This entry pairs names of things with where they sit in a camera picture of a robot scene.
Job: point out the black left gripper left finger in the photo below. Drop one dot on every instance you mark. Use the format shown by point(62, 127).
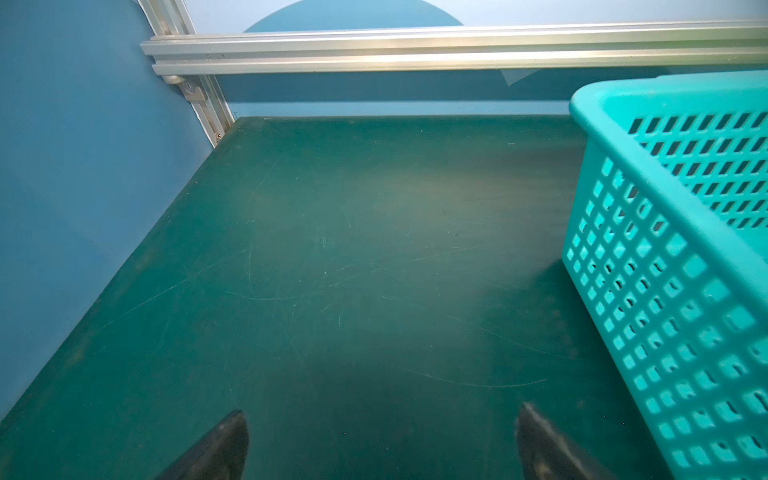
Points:
point(219, 454)

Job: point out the horizontal aluminium frame rail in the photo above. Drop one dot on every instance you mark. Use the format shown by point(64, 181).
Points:
point(463, 48)

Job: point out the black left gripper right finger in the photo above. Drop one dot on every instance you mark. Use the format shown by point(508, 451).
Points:
point(546, 453)

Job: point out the left aluminium frame post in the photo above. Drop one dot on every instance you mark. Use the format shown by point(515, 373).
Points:
point(170, 18)

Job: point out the teal plastic basket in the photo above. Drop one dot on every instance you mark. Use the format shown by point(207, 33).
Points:
point(667, 248)

